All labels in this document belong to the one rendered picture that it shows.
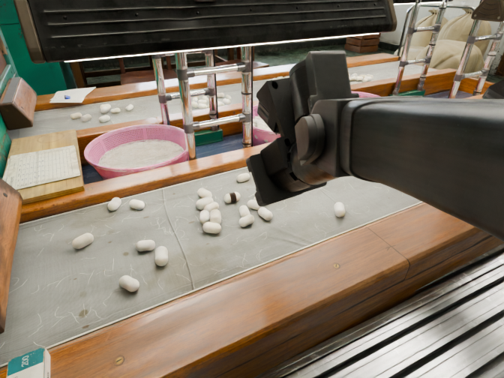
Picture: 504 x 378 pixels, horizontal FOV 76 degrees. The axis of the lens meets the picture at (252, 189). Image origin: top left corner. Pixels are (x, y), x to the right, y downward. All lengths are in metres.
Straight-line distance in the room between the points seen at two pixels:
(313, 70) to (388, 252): 0.33
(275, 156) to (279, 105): 0.06
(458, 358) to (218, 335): 0.35
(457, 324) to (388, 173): 0.46
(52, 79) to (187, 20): 2.80
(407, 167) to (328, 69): 0.18
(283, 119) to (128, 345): 0.32
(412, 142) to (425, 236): 0.44
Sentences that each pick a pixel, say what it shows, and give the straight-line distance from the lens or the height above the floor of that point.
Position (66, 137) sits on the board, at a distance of 0.99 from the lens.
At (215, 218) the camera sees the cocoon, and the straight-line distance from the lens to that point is 0.60.
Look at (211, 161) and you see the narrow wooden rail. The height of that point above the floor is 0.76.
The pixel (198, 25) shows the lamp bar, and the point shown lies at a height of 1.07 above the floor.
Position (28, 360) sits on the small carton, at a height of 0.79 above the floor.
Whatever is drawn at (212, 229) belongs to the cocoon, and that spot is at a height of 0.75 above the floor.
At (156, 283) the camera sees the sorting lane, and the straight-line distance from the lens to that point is 0.53.
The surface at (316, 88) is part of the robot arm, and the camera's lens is 0.33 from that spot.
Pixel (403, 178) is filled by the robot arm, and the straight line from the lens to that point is 0.20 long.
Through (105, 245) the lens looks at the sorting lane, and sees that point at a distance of 0.62.
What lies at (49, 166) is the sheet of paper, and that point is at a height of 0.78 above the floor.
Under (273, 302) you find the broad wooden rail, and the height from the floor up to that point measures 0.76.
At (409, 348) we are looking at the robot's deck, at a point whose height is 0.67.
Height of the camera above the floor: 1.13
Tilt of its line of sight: 33 degrees down
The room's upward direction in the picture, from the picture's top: straight up
